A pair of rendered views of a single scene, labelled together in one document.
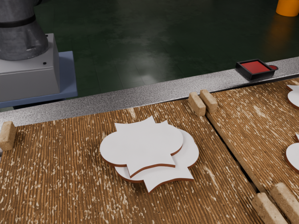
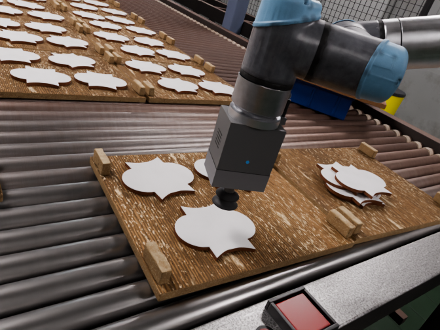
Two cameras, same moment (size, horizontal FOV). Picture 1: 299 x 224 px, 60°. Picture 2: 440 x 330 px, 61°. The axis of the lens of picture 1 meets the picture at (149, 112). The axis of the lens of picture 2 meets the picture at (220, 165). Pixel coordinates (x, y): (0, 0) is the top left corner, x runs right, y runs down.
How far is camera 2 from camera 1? 113 cm
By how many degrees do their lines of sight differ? 110
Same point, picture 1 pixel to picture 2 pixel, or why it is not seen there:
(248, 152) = (286, 185)
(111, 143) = (378, 180)
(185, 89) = (374, 271)
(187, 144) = (332, 179)
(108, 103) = (429, 249)
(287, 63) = not seen: outside the picture
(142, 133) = (366, 184)
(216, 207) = (296, 163)
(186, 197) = (313, 168)
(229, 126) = (306, 204)
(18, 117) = not seen: outside the picture
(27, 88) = not seen: outside the picture
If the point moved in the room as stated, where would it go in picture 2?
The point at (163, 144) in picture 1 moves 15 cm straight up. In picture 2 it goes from (346, 176) to (375, 119)
